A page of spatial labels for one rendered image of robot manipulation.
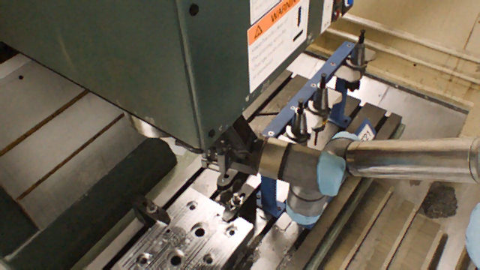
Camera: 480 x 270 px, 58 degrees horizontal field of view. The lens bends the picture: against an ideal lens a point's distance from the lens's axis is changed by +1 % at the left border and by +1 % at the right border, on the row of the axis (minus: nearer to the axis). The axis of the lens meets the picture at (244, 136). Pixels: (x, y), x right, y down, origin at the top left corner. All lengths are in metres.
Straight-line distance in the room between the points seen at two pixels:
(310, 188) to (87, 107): 0.75
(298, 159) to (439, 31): 0.99
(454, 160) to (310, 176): 0.23
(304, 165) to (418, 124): 1.05
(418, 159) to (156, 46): 0.51
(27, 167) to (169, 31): 0.89
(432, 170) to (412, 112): 1.00
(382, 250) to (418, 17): 0.80
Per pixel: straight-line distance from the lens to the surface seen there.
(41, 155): 1.30
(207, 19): 0.48
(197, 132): 0.56
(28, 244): 1.50
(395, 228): 1.57
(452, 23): 1.64
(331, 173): 0.78
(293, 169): 0.78
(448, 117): 1.81
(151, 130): 0.77
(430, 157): 0.80
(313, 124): 1.13
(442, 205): 1.76
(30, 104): 1.20
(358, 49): 1.29
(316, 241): 1.30
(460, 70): 1.72
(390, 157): 0.84
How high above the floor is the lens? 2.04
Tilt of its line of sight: 48 degrees down
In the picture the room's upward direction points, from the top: 4 degrees counter-clockwise
